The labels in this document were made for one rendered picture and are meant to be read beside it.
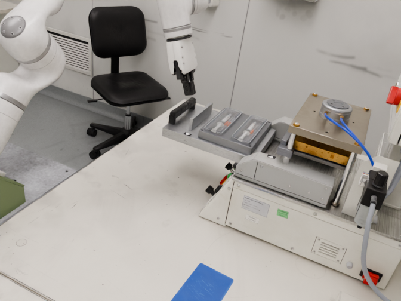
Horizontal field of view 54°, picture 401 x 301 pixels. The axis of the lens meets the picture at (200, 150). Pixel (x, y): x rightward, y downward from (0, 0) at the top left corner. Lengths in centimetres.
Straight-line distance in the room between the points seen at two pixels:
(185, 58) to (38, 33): 40
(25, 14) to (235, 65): 176
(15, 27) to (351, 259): 106
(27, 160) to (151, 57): 176
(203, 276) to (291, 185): 32
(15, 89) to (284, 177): 75
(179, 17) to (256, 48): 153
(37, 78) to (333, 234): 93
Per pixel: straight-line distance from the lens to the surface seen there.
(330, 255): 113
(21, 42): 116
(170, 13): 115
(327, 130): 102
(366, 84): 258
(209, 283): 102
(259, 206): 109
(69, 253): 108
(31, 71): 126
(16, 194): 121
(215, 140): 112
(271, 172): 103
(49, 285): 102
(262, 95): 271
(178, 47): 115
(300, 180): 102
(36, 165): 140
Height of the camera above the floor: 152
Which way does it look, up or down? 30 degrees down
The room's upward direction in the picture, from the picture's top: 9 degrees clockwise
